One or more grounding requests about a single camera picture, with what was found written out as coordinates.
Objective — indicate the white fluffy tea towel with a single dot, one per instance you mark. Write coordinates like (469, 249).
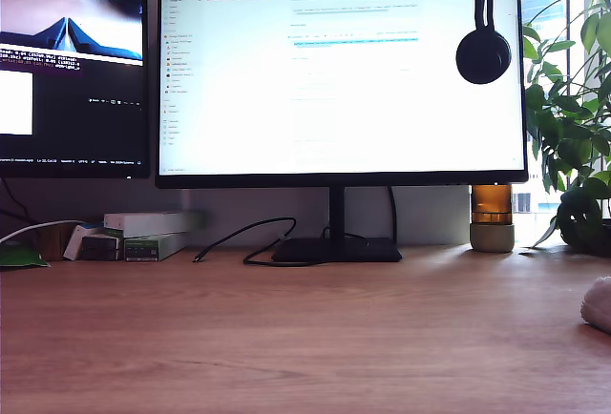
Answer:
(599, 309)

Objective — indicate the black Huawei computer monitor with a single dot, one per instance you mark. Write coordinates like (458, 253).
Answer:
(334, 99)

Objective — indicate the green and white box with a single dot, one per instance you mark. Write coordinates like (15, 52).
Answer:
(157, 249)

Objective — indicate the amber bottle pale green base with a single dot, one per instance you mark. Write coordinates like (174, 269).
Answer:
(492, 237)

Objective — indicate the dark small box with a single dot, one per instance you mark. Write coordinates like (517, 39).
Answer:
(99, 248)

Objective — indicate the black headphones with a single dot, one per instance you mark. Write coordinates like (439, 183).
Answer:
(483, 58)

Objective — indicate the black monitor with dark screen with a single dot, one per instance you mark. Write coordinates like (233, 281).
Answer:
(95, 123)

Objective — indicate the small white box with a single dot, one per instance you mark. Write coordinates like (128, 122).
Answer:
(74, 244)

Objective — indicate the brown wooden block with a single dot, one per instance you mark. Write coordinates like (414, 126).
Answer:
(52, 242)

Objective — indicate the green leafy potted plant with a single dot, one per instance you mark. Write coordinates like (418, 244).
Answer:
(573, 123)

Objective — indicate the green plastic packet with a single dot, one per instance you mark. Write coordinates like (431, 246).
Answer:
(19, 257)

